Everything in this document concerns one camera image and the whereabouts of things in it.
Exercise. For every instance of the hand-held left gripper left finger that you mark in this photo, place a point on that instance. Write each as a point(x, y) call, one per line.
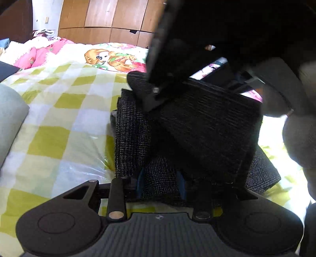
point(140, 184)

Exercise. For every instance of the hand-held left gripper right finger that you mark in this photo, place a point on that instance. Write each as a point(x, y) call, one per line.
point(180, 185)

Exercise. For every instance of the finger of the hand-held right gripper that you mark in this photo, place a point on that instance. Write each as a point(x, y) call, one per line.
point(170, 74)
point(232, 76)

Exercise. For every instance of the dark grey checked pants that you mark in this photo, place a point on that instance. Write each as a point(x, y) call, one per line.
point(138, 138)

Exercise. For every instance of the clear plastic sheet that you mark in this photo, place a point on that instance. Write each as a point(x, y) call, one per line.
point(96, 168)

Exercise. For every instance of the wooden wardrobe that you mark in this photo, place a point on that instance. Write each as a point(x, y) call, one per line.
point(106, 19)

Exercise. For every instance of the printed checked quilt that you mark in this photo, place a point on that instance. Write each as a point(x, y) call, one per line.
point(61, 111)

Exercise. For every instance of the pile of clothes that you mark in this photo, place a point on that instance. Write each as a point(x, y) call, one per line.
point(44, 32)

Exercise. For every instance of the white folded towel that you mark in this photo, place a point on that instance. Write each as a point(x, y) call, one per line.
point(11, 123)

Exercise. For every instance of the dark wooden headboard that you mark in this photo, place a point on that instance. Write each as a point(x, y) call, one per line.
point(14, 19)

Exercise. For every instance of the blue pillow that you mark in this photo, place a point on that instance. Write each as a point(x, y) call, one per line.
point(3, 44)

